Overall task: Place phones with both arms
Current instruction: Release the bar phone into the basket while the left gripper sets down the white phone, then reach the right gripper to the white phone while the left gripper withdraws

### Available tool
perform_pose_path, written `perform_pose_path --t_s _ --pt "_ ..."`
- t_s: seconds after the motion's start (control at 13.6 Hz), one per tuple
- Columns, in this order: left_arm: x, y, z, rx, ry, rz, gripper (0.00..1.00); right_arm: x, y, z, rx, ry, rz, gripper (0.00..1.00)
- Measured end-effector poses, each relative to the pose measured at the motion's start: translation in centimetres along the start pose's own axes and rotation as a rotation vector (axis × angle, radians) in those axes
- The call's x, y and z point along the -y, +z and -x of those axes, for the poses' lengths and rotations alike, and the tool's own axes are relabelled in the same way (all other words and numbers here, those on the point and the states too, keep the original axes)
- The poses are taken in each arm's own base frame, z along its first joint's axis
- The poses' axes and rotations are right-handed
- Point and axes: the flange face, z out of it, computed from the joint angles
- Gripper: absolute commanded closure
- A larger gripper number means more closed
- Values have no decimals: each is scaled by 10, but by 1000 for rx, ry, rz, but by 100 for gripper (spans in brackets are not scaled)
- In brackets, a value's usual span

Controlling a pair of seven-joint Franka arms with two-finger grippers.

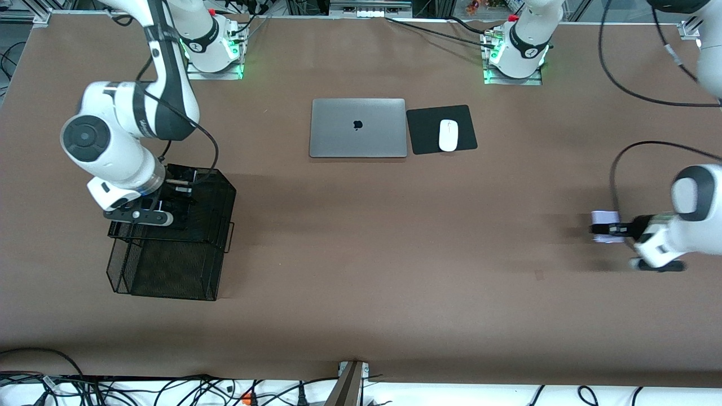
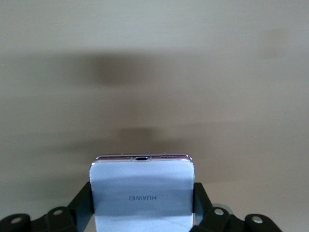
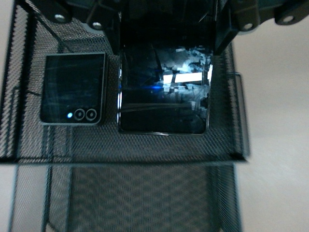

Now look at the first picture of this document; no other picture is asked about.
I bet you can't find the lavender flip phone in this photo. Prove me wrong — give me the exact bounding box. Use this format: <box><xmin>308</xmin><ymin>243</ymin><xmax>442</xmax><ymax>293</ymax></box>
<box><xmin>591</xmin><ymin>210</ymin><xmax>624</xmax><ymax>244</ymax></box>

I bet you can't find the black mesh desk organizer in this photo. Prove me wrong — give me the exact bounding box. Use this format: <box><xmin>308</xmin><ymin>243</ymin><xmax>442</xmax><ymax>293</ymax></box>
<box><xmin>106</xmin><ymin>164</ymin><xmax>236</xmax><ymax>302</ymax></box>

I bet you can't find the white computer mouse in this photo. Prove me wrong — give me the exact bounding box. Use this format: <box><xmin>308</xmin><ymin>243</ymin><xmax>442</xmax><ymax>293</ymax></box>
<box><xmin>439</xmin><ymin>119</ymin><xmax>459</xmax><ymax>152</ymax></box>

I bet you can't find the silver closed laptop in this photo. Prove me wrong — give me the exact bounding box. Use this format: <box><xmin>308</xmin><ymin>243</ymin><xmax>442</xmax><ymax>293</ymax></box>
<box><xmin>309</xmin><ymin>98</ymin><xmax>408</xmax><ymax>158</ymax></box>

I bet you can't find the black mouse pad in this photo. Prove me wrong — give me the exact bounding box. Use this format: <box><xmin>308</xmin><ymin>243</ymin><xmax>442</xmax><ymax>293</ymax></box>
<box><xmin>406</xmin><ymin>104</ymin><xmax>478</xmax><ymax>155</ymax></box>

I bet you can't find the white power strip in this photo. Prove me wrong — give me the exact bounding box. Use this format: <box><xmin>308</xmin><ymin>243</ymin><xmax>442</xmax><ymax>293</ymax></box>
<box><xmin>330</xmin><ymin>0</ymin><xmax>412</xmax><ymax>19</ymax></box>

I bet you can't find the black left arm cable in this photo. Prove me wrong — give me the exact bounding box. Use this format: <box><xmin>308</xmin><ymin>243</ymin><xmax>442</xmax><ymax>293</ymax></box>
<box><xmin>598</xmin><ymin>0</ymin><xmax>722</xmax><ymax>215</ymax></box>

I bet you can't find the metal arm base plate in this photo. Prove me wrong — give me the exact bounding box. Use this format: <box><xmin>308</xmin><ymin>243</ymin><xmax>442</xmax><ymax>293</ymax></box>
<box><xmin>482</xmin><ymin>28</ymin><xmax>543</xmax><ymax>86</ymax></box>
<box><xmin>185</xmin><ymin>20</ymin><xmax>249</xmax><ymax>81</ymax></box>

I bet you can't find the black base cable bundle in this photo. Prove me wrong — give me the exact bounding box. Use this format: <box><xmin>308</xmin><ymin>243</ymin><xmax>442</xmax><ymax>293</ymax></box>
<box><xmin>226</xmin><ymin>0</ymin><xmax>270</xmax><ymax>43</ymax></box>

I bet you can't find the black arched cable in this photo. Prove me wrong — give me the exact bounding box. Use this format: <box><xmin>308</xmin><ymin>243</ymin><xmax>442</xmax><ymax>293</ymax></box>
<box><xmin>0</xmin><ymin>347</ymin><xmax>85</xmax><ymax>379</ymax></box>

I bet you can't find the black cable on table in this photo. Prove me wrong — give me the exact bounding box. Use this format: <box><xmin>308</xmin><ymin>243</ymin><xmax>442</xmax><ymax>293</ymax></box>
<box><xmin>448</xmin><ymin>16</ymin><xmax>497</xmax><ymax>36</ymax></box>
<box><xmin>385</xmin><ymin>16</ymin><xmax>491</xmax><ymax>48</ymax></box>

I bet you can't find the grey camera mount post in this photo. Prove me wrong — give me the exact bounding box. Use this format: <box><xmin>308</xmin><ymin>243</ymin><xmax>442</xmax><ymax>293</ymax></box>
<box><xmin>323</xmin><ymin>361</ymin><xmax>371</xmax><ymax>406</ymax></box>

